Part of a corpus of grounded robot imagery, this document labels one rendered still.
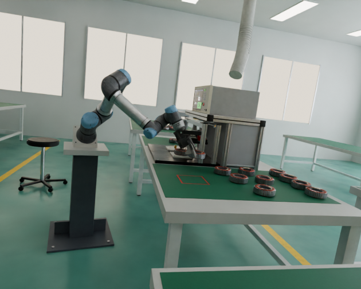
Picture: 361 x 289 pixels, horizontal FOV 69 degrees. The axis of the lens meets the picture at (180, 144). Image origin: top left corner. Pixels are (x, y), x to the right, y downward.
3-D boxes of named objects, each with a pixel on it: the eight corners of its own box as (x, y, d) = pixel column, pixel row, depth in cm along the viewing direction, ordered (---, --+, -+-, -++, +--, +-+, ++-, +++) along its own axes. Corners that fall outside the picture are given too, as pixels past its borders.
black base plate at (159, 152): (155, 163, 180) (155, 160, 180) (147, 145, 242) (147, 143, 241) (219, 167, 190) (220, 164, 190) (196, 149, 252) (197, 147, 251)
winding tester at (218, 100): (206, 113, 190) (210, 84, 187) (192, 110, 232) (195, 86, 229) (255, 118, 199) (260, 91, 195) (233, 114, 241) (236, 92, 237)
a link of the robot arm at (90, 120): (75, 127, 197) (78, 116, 187) (89, 118, 206) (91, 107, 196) (88, 137, 196) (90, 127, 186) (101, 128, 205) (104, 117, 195)
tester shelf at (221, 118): (206, 121, 180) (207, 114, 179) (185, 114, 245) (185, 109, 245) (265, 127, 189) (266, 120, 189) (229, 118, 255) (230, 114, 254)
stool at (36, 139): (8, 190, 291) (9, 140, 282) (25, 177, 339) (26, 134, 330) (61, 192, 303) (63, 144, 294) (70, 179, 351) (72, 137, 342)
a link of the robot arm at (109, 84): (94, 79, 156) (156, 134, 157) (106, 71, 164) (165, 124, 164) (90, 92, 165) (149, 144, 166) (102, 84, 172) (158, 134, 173)
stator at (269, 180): (256, 184, 157) (257, 178, 156) (252, 179, 168) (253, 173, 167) (275, 186, 156) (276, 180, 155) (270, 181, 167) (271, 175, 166)
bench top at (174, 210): (164, 223, 105) (165, 211, 104) (138, 137, 317) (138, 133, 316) (372, 226, 126) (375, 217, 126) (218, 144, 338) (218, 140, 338)
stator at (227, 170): (211, 172, 170) (211, 167, 170) (216, 170, 180) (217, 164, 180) (227, 176, 165) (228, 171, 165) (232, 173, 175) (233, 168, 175)
